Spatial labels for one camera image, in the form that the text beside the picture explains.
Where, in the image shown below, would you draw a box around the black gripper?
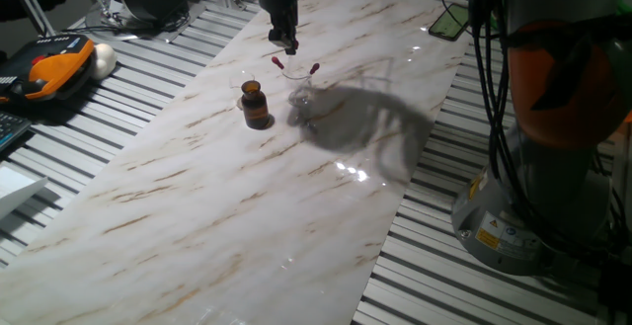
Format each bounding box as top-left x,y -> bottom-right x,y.
256,0 -> 301,49

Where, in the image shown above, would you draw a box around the smartphone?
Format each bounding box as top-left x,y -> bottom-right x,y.
428,2 -> 471,43

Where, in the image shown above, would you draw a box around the wide clear glass beaker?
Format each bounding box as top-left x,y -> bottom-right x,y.
281,65 -> 323,110

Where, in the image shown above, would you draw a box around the brown glass bottle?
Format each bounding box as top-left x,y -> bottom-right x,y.
240,79 -> 275,131

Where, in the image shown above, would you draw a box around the white round plastic object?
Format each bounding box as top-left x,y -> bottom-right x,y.
88,42 -> 119,81

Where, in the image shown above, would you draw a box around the marble pattern board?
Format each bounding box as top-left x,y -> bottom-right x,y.
0,0 -> 476,325

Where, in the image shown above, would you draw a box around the orange black teach pendant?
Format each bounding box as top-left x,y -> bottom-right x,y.
0,33 -> 96,105

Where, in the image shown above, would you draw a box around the metal tripod leg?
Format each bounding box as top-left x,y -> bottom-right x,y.
4,0 -> 56,39

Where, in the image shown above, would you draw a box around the dark computer keyboard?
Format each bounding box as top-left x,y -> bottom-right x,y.
0,111 -> 34,152

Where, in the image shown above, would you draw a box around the white paper sheet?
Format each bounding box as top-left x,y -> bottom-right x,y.
0,165 -> 49,221

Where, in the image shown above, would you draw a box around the black cables by plate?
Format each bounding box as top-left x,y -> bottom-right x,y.
63,8 -> 193,38

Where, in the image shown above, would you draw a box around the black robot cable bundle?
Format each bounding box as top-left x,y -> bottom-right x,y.
441,0 -> 623,267

